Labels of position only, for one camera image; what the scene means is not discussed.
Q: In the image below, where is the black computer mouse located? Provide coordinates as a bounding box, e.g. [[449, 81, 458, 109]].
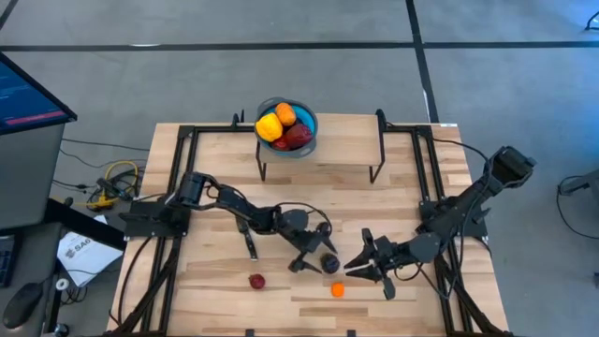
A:
[[1, 281, 45, 330]]

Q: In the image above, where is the monitor with blue screen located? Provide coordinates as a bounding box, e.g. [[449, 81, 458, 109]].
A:
[[0, 51, 79, 137]]

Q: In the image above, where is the wrinkled orange fruit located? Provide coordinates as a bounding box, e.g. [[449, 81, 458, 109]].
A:
[[274, 101, 298, 127]]

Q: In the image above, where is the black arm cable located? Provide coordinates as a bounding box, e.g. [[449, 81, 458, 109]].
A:
[[430, 138, 492, 188], [273, 200, 334, 238]]

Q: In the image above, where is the dark avocado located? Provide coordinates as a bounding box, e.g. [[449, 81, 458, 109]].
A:
[[320, 253, 342, 275]]

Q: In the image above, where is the white paper sheet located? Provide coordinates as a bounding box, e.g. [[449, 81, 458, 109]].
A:
[[56, 230, 124, 288]]

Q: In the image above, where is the teal collapsible bowl grey rim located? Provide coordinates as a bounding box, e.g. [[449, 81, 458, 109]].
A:
[[255, 96, 319, 159]]

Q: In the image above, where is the black aluminium table frame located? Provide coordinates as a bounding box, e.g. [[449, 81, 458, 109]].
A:
[[108, 122, 514, 337]]

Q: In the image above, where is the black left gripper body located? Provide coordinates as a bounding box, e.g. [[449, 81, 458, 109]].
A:
[[285, 227, 329, 275]]

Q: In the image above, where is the dark grey desk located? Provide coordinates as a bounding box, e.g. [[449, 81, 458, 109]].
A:
[[0, 198, 127, 337]]

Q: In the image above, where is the yellow bell pepper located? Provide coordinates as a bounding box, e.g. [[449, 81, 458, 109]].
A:
[[255, 112, 285, 143]]

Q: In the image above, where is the yellow floor cable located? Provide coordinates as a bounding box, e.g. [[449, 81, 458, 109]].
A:
[[86, 159, 140, 211]]

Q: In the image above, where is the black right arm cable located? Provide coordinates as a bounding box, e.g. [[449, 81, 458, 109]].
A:
[[430, 138, 492, 188]]

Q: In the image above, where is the black floor cable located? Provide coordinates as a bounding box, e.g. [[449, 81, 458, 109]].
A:
[[555, 175, 599, 241], [59, 137, 151, 154]]

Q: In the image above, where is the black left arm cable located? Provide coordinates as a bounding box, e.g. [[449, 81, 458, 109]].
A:
[[273, 200, 334, 238]]

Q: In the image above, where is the grey floor device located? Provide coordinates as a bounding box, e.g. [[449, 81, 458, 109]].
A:
[[558, 168, 599, 198]]

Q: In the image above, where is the black keyboard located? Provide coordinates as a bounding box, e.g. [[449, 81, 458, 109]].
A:
[[0, 233, 18, 289]]

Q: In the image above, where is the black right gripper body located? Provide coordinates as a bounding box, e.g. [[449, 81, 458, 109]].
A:
[[362, 227, 416, 301]]

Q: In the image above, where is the large dark red mango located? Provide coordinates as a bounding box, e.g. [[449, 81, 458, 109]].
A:
[[285, 123, 314, 150]]

